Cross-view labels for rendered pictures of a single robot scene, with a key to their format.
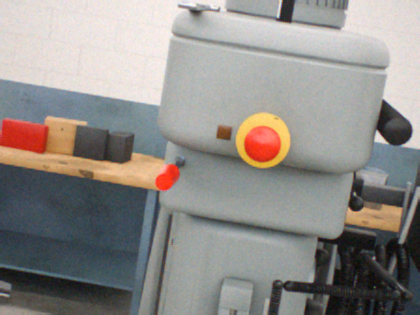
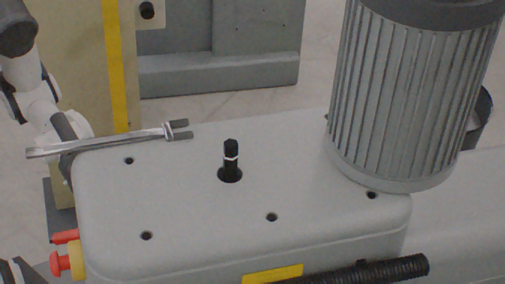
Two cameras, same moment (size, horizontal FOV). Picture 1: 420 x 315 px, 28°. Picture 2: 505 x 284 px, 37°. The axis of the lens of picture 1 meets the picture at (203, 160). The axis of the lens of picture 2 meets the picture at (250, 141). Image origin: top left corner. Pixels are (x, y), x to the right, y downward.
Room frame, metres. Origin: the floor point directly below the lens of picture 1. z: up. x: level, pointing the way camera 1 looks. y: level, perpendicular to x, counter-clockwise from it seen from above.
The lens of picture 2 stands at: (0.90, -0.79, 2.65)
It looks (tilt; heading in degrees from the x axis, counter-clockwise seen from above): 43 degrees down; 68
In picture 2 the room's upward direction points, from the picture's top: 4 degrees clockwise
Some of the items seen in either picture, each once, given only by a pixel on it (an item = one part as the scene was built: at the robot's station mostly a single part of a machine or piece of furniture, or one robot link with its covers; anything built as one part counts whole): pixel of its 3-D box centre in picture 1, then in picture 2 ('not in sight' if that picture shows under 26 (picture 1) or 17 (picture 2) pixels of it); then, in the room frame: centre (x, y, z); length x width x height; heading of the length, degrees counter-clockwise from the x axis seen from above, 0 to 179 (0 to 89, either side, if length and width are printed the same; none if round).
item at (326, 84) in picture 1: (273, 79); (237, 209); (1.17, -0.08, 1.81); 0.47 x 0.26 x 0.16; 176
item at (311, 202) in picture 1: (259, 166); not in sight; (1.20, -0.08, 1.68); 0.34 x 0.24 x 0.10; 176
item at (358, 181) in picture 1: (348, 188); not in sight; (1.22, -0.22, 1.66); 0.12 x 0.04 x 0.04; 176
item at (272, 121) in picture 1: (262, 140); (77, 260); (0.93, -0.06, 1.76); 0.06 x 0.02 x 0.06; 86
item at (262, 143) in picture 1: (262, 142); (61, 263); (0.91, -0.06, 1.76); 0.04 x 0.03 x 0.04; 86
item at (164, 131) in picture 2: (197, 6); (110, 140); (1.01, 0.04, 1.89); 0.24 x 0.04 x 0.01; 177
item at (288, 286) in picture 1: (349, 292); not in sight; (1.00, -0.20, 1.58); 0.17 x 0.01 x 0.01; 102
